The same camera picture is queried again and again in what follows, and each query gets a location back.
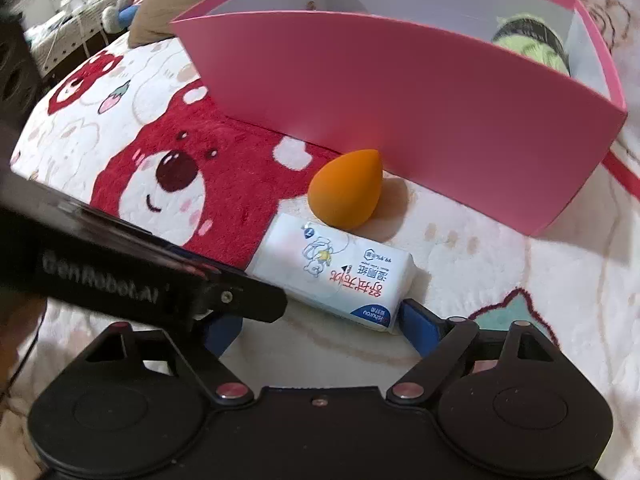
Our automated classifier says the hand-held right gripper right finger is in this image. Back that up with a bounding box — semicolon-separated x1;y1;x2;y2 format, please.
385;299;564;407

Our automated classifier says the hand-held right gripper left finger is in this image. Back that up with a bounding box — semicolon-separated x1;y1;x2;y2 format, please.
70;310;256;407

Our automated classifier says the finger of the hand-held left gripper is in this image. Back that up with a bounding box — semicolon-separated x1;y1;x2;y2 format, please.
192;270;289;324

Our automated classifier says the white tissue pack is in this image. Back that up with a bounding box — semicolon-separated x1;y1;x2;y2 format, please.
251;212;417;333

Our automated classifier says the orange makeup sponge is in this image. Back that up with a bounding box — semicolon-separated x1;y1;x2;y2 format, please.
307;149;384;233

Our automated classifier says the pink cardboard box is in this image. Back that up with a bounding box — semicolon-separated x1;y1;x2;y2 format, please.
170;0;628;237

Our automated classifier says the green yarn ball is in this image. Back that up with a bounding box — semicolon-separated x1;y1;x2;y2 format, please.
490;10;573;78

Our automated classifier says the bear printed blanket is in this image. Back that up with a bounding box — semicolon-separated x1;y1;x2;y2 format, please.
10;35;640;480

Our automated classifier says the cloth covered side table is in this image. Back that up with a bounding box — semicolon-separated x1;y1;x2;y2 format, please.
22;0;121;76

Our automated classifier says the brown pillow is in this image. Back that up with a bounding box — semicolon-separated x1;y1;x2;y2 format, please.
129;0;211;47

